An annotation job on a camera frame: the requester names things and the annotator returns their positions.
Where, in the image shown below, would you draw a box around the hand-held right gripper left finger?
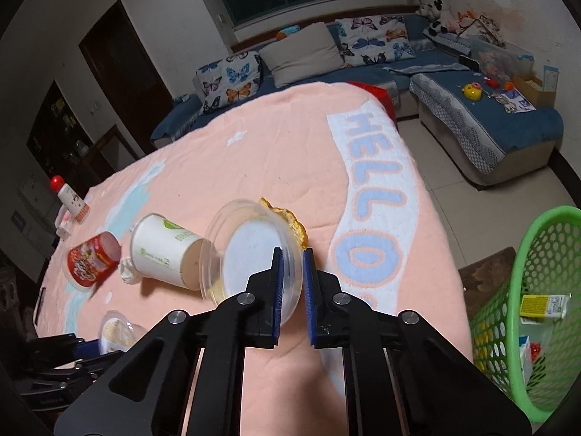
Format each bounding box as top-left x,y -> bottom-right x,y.
53,247 -> 284,436

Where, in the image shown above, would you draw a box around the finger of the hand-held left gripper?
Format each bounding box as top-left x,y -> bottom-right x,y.
25,332 -> 82,356
41,344 -> 121,380

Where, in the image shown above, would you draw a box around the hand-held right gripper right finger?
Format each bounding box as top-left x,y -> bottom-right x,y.
302,247 -> 532,436

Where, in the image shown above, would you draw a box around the small round lidded container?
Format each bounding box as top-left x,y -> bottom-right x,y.
99,310 -> 147,355

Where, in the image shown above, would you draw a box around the large clear plastic cup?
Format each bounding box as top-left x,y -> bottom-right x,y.
199,197 -> 304,328

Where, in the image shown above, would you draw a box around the yellow snack bag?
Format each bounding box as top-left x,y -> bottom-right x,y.
519,294 -> 570,319

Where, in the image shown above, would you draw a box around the green plastic basket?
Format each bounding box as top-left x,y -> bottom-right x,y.
470,206 -> 581,424

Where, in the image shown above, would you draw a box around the orange crinkled wrapper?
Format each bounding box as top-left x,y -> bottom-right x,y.
258,197 -> 309,250

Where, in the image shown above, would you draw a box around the red printed paper cup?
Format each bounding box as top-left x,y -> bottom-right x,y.
60,231 -> 122,292

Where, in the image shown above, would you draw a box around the small pink and white box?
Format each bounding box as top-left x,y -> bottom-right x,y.
55,209 -> 73,239

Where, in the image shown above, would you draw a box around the white paper cup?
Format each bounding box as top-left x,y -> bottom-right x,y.
130,213 -> 206,290

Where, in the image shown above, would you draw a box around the white bottle with red cap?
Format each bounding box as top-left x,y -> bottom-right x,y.
50,175 -> 90,224

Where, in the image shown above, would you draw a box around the brown wooden stool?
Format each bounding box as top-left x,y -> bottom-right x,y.
458,247 -> 518,323

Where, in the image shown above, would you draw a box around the dark wooden side table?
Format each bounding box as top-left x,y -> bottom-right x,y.
84,125 -> 139,191

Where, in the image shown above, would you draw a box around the dark display cabinet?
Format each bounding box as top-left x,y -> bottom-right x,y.
26,79 -> 94,182

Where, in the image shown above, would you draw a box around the red plastic item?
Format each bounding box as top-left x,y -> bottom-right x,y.
347,81 -> 397,121

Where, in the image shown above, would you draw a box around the butterfly print pillow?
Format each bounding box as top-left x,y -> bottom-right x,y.
196,51 -> 263,116
335,13 -> 417,68

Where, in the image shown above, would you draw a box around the grey pillow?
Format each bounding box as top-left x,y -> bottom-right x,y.
258,22 -> 346,88

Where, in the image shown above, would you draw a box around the blue sofa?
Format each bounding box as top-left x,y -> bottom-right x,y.
150,11 -> 566,187

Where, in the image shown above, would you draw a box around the dark wooden door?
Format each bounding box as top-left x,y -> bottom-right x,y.
78,0 -> 174,160

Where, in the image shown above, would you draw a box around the printed papers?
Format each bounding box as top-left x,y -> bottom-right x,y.
497,88 -> 536,113

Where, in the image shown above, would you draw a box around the cardboard box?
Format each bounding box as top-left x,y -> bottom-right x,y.
513,75 -> 557,107

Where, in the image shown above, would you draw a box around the clear storage box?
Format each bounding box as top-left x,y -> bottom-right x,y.
470,36 -> 534,78

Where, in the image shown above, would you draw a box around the black and white plush toy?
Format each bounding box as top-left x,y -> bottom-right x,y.
418,0 -> 452,35

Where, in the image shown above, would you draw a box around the pile of plush toys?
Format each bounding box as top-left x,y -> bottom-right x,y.
449,9 -> 505,47

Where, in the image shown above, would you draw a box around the blue and white box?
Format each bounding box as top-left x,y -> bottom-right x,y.
541,66 -> 560,94

